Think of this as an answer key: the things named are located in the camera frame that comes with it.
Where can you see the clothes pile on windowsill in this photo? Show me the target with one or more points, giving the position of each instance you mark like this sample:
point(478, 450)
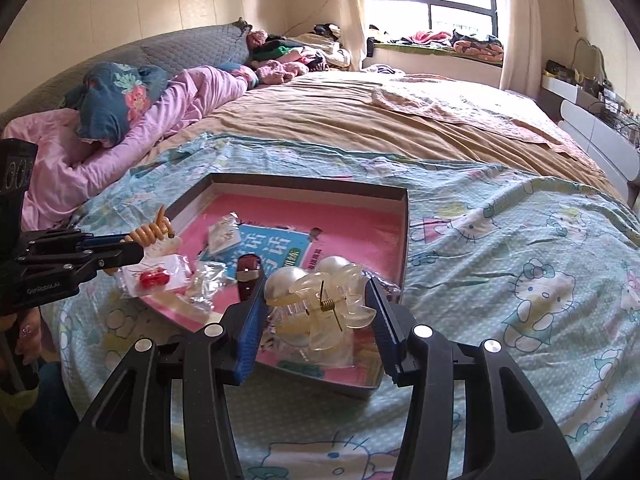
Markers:
point(488, 49)

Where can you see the grey quilted headboard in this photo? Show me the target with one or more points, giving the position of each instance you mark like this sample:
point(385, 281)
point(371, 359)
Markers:
point(173, 52)

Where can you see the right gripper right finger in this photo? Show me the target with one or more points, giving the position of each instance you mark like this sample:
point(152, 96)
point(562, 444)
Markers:
point(509, 432)

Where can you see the dark cardboard box tray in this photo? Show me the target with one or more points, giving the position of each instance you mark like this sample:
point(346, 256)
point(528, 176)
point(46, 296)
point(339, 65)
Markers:
point(318, 241)

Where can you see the tan brown bedspread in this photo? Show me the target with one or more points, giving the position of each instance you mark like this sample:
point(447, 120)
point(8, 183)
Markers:
point(336, 109)

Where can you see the beige curtain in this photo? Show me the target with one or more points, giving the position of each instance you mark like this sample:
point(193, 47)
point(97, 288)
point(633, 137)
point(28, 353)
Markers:
point(354, 25)
point(519, 30)

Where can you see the teal floral pillow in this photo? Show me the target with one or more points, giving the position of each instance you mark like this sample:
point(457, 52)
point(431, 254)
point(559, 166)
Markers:
point(112, 98)

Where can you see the red bead earrings packet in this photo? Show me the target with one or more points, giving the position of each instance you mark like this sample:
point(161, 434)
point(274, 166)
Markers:
point(155, 274)

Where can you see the pink quilt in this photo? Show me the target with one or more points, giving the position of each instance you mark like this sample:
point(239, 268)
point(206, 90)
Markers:
point(69, 171)

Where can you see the beige right curtain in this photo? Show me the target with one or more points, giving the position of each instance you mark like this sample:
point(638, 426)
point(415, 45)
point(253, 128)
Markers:
point(519, 30)

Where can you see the bagged gold jewelry packet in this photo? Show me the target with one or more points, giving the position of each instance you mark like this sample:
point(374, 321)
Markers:
point(209, 277)

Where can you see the orange spiral hair clip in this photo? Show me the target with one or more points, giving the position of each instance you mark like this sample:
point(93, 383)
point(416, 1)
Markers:
point(149, 233)

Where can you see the white earring card packet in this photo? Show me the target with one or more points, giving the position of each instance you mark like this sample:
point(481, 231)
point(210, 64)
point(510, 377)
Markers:
point(223, 234)

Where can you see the clear pearl hair claw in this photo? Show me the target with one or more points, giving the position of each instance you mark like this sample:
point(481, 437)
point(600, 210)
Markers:
point(314, 315)

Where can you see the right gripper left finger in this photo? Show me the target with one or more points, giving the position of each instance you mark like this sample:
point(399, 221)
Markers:
point(166, 399)

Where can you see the Hello Kitty blue bedsheet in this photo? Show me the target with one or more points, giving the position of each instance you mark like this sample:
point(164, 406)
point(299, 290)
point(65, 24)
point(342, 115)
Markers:
point(548, 267)

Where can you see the brown strap wristwatch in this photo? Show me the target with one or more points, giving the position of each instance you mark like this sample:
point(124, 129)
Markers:
point(247, 275)

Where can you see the vanity mirror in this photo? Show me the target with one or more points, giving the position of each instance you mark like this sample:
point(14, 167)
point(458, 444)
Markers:
point(588, 62)

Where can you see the clothes pile on bed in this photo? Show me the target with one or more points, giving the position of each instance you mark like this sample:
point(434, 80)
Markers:
point(279, 59)

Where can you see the white grey dressing table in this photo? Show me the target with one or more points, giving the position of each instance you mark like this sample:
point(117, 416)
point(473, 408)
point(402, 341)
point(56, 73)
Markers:
point(579, 114)

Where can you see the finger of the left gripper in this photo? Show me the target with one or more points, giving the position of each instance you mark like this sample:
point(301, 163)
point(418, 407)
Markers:
point(107, 239)
point(109, 255)

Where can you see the pink Chinese book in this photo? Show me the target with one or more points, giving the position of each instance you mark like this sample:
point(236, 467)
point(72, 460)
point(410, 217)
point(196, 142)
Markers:
point(365, 224)

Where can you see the beige left curtain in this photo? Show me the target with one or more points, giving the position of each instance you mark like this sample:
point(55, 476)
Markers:
point(354, 25)

